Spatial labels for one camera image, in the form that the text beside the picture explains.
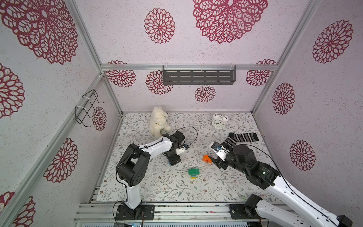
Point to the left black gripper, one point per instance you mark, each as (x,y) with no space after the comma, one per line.
(174,161)

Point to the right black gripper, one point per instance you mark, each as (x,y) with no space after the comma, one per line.
(222,161)

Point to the orange rounded lego brick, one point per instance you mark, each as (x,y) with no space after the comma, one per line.
(207,159)

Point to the green long lego brick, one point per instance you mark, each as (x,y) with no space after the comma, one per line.
(193,172)

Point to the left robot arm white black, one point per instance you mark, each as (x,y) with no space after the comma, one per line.
(132,167)

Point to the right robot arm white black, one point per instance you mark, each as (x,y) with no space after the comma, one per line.
(306,212)

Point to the black grey striped sock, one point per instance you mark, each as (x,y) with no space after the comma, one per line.
(234,138)

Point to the white plush teddy bear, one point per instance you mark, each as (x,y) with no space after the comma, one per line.
(158,122)

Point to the white alarm clock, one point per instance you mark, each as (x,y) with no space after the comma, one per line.
(219,121)

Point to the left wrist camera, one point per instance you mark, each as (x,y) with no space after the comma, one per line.
(181,149)

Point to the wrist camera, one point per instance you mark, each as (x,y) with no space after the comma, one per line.
(220,150)
(181,149)

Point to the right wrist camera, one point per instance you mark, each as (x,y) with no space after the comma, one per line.
(220,150)

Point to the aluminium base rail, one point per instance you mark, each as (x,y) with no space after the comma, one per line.
(105,212)

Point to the grey metal wall shelf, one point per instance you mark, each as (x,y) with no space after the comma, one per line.
(198,77)

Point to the black wire wall rack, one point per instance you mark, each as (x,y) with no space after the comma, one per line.
(82,112)

